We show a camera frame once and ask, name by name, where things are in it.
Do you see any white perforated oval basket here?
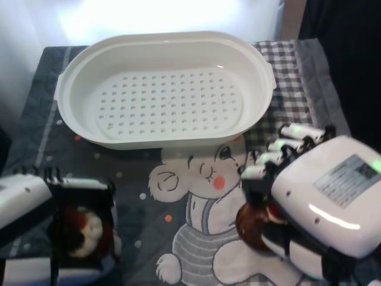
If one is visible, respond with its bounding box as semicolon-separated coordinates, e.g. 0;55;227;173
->
54;31;276;151

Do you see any red and white toy food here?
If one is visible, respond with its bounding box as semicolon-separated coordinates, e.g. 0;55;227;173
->
63;204;114;257

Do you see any white perforated tray insert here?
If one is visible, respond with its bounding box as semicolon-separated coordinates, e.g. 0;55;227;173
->
95;67;246;141

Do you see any black backdrop cloth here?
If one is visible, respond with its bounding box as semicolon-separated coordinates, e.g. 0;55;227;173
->
297;0;381;145

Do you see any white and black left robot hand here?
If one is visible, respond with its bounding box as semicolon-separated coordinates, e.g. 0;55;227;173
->
0;165;123;286

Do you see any grey quilt with printed bear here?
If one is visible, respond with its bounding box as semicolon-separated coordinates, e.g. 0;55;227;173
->
0;38;352;286

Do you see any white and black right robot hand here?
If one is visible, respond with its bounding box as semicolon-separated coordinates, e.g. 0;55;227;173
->
240;123;381;281

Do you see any dark brown round object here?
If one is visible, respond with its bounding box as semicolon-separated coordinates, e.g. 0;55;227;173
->
235;201;289;251

